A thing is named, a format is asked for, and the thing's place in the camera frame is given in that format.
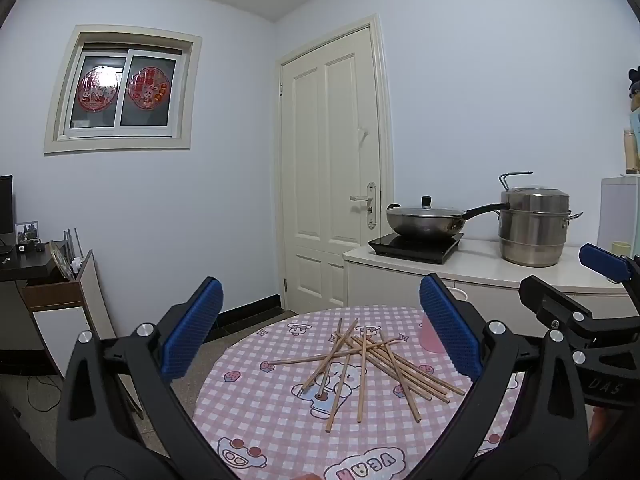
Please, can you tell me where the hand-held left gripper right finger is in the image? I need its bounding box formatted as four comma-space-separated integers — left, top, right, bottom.
405, 274, 592, 480

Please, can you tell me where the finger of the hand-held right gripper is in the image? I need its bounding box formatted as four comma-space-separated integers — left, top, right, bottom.
579, 243, 640, 285
519, 275, 640, 361

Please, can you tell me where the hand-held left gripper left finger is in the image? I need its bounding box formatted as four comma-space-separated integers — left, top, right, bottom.
56, 276, 236, 480

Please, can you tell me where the pink cup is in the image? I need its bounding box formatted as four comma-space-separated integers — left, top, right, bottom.
419, 314, 447, 354

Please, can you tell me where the bunch of wooden chopsticks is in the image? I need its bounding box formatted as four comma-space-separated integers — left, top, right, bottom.
267, 317, 466, 433

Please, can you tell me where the person's right hand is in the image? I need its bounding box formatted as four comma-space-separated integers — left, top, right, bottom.
589, 406, 610, 445

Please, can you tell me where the white appliance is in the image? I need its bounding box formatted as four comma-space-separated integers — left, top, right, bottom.
599, 176, 640, 257

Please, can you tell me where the white kitchen cabinet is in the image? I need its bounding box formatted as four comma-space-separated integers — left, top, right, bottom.
343, 239, 640, 328

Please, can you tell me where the stainless steel steamer pot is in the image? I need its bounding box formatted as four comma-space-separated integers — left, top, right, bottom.
497, 171, 584, 268

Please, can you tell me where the black induction cooker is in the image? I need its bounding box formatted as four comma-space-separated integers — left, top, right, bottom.
368, 232, 465, 265

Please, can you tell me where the beige bottle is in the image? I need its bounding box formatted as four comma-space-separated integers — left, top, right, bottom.
623, 129, 640, 171

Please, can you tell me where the pink checked tablecloth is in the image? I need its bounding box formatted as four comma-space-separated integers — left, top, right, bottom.
192, 306, 526, 480

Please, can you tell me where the glass wok lid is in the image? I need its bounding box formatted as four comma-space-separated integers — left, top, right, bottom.
387, 196, 466, 220

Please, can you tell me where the brown and white side cabinet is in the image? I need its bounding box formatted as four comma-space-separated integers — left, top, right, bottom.
20, 249, 120, 377

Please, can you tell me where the dark wooden desk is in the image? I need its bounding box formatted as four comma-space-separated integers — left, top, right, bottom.
0, 246, 57, 283

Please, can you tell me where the cream panel door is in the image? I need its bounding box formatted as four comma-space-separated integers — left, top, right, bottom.
276, 15, 397, 317

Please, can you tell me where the black computer monitor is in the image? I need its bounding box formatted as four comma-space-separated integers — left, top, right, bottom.
0, 175, 14, 237

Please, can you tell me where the red window decal with oranges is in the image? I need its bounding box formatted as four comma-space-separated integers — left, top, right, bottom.
127, 66, 169, 108

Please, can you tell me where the cream framed window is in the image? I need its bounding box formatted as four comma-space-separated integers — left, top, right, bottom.
44, 25, 202, 156

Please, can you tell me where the red round window decal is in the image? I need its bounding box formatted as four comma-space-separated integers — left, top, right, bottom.
77, 66, 123, 112

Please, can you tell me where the steel wok with black handle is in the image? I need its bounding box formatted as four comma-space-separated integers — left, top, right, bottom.
386, 202, 511, 241

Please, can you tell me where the metal door handle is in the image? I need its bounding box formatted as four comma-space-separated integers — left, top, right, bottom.
350, 182, 377, 229

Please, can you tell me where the black floor cable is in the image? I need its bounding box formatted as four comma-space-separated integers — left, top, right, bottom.
26, 374, 62, 414

